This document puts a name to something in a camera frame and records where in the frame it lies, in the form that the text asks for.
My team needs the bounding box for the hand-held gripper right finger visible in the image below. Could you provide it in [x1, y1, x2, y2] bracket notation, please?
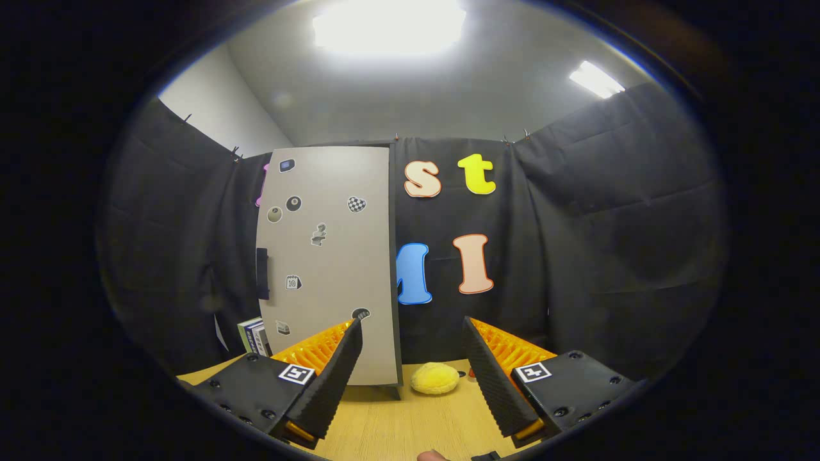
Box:
[461, 316, 635, 449]

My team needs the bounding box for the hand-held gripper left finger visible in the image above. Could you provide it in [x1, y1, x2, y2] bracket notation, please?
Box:
[192, 318, 364, 449]

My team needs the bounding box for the dark grey shoe cabinet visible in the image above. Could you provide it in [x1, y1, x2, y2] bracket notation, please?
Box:
[255, 141, 404, 401]

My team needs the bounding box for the yellow plush toy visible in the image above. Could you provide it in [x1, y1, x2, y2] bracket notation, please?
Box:
[410, 362, 461, 396]

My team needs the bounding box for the black backdrop cloth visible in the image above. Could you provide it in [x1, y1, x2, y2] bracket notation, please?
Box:
[96, 80, 731, 385]

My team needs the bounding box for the narrow ceiling light strip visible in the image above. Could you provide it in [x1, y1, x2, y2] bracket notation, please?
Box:
[569, 60, 626, 100]

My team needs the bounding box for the large ceiling light panel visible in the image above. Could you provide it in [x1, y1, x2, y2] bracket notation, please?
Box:
[312, 0, 468, 57]

